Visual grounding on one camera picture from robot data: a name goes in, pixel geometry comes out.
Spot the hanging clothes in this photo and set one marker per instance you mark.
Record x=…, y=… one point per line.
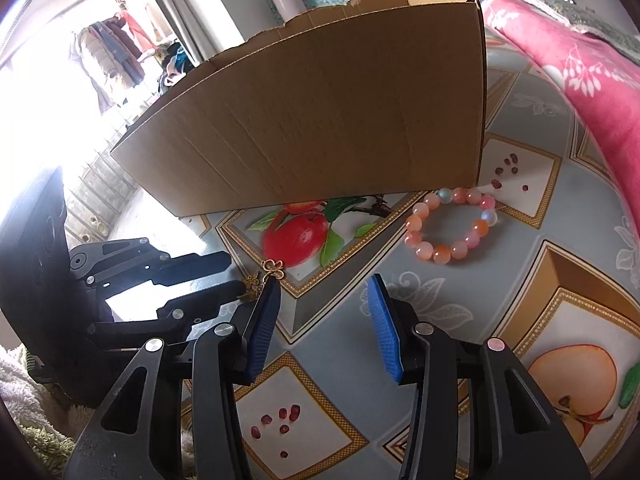
x=110, y=55

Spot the grey curtain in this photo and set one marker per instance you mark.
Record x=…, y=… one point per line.
x=200, y=0

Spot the pale pink roll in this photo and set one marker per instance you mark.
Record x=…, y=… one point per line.
x=287, y=2

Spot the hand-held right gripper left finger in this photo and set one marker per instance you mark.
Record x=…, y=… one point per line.
x=262, y=327

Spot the green fleece blanket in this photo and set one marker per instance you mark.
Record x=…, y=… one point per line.
x=45, y=435

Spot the grey lace-edged cloth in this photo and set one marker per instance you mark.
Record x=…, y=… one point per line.
x=600, y=15

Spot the metal window railing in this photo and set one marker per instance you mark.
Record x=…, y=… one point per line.
x=100, y=195

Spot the brown cardboard box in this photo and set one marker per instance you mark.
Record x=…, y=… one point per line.
x=300, y=110

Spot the gold clasp pendant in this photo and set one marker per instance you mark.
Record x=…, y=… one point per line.
x=251, y=284

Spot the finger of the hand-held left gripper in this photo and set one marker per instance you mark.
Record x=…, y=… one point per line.
x=210, y=295
x=200, y=262

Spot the pink floral blanket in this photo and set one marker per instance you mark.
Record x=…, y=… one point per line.
x=590, y=85

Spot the white fleece blanket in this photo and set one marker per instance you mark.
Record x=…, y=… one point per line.
x=20, y=380

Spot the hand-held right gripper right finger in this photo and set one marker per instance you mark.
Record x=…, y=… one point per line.
x=385, y=330

